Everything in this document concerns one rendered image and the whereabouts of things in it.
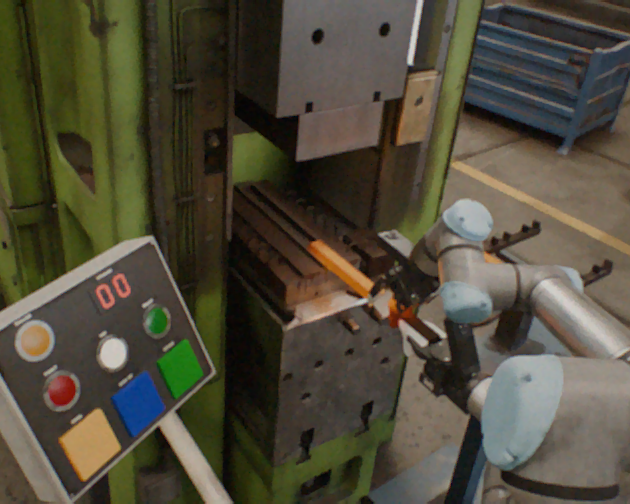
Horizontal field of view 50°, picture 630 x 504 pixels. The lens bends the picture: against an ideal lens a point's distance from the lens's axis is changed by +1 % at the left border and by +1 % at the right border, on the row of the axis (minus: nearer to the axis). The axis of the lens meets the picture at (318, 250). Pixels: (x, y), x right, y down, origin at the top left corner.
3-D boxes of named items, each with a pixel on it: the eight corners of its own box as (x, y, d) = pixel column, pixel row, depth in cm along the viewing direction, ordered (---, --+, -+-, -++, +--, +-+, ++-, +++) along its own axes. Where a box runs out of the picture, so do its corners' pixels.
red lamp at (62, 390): (83, 402, 100) (80, 381, 98) (50, 414, 98) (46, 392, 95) (76, 389, 102) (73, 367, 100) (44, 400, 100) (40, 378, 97)
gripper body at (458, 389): (414, 378, 128) (459, 420, 120) (421, 344, 124) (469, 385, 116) (443, 365, 132) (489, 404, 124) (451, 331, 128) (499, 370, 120)
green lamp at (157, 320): (174, 332, 115) (173, 312, 113) (148, 340, 113) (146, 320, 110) (166, 321, 117) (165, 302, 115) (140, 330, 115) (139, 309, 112)
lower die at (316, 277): (356, 283, 158) (360, 253, 154) (284, 308, 148) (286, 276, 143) (265, 204, 186) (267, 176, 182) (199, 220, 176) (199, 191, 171)
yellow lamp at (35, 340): (56, 353, 98) (53, 330, 95) (22, 364, 95) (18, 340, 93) (50, 340, 100) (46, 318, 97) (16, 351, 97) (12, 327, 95)
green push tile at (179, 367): (204, 374, 120) (187, 338, 117) (176, 400, 114) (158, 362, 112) (197, 374, 121) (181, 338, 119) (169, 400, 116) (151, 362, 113)
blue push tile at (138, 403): (166, 409, 113) (147, 371, 110) (133, 437, 107) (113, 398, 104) (159, 409, 114) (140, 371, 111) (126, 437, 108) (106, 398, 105)
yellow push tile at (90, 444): (122, 448, 105) (101, 408, 102) (84, 481, 99) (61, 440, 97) (115, 447, 106) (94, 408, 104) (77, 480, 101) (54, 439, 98)
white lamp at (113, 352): (131, 364, 108) (130, 344, 105) (102, 374, 105) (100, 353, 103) (124, 353, 110) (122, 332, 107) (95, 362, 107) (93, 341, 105)
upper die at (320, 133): (377, 145, 139) (384, 100, 134) (295, 162, 129) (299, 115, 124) (272, 79, 167) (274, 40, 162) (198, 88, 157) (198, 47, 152)
